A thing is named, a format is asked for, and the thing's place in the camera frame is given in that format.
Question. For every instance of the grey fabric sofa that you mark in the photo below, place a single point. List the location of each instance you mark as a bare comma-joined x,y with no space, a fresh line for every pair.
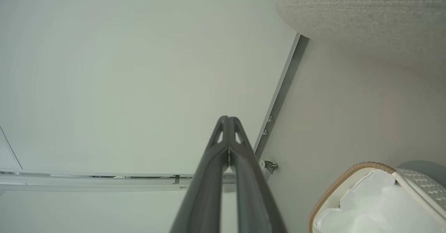
366,17

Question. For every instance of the grey partition foot bracket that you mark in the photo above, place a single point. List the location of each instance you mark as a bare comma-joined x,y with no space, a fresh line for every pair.
261,163

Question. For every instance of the grey partition side frame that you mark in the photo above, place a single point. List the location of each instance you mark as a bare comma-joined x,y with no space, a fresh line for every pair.
87,182

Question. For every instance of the white basket liner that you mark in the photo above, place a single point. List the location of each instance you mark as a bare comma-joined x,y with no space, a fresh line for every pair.
369,208

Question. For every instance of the grey partition bottom rail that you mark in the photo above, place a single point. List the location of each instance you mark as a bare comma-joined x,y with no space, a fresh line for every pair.
282,90

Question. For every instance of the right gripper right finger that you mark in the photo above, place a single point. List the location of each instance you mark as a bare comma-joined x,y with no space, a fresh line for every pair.
254,198

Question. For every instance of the white laundry basket brown rim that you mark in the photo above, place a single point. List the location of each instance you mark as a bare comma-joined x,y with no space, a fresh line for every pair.
421,186

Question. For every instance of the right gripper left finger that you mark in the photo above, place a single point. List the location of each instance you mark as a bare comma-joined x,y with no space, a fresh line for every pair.
205,191

